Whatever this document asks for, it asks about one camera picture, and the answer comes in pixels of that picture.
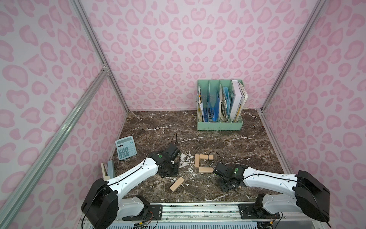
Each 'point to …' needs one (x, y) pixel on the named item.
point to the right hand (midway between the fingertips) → (223, 185)
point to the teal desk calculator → (125, 148)
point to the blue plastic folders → (215, 111)
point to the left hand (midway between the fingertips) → (176, 171)
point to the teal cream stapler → (108, 170)
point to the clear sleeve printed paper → (200, 115)
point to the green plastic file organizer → (219, 105)
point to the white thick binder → (238, 95)
